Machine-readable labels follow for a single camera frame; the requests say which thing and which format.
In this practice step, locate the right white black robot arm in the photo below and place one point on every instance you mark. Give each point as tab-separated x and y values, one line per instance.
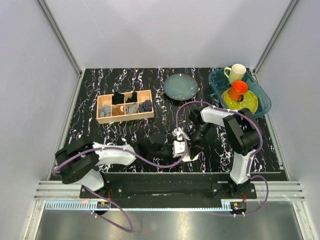
244	136

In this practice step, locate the orange mug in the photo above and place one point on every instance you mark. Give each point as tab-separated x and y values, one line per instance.
238	90

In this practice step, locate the front aluminium rail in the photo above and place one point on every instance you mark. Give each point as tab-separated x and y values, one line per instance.
277	191

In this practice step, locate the yellow-green dotted plate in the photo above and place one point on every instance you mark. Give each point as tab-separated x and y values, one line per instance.
250	101

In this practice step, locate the blue-green ceramic plate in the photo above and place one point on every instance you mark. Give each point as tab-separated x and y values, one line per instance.
180	87

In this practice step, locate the small black rolled cloth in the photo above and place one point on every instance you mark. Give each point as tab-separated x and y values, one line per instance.
131	97

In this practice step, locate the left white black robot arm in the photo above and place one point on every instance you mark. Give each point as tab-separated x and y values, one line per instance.
77	160

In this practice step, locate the left aluminium frame post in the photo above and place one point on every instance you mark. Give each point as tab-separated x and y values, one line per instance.
59	36

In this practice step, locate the right connector box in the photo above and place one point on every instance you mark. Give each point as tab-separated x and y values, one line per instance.
238	207

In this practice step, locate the grey rolled cloth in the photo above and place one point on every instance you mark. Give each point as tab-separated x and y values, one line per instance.
105	111
131	108

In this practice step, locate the brown rolled cloth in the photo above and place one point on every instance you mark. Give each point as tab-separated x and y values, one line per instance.
117	110

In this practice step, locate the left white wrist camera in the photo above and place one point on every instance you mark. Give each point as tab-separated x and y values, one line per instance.
178	149

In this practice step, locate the connector box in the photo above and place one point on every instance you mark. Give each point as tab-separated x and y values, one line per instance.
238	207
103	205

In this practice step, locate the wooden divided organizer box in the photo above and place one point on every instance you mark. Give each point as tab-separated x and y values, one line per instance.
106	99

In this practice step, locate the pale yellow mug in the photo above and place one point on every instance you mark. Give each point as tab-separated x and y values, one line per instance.
235	72

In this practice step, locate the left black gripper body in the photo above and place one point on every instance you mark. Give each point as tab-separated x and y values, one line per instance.
165	152

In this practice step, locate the right aluminium frame post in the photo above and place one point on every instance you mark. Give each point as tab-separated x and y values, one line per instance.
276	34

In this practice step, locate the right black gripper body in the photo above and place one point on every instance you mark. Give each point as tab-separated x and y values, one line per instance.
198	135

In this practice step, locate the grey rolled cloth middle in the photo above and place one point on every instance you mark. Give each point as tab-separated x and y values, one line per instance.
131	108

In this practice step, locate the left connector box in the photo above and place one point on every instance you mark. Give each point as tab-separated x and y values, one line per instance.
103	205

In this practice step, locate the white underwear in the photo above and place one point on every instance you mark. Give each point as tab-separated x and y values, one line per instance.
188	158

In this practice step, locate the aluminium frame post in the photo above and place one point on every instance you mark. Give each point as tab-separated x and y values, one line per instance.
59	36
276	34

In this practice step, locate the teal transparent plastic bin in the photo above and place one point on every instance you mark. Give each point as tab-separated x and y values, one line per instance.
219	84

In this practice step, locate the grey rolled cloth left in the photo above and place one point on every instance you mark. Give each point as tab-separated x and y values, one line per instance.
105	111

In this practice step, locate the navy striped rolled cloth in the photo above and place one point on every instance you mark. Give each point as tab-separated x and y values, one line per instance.
145	106

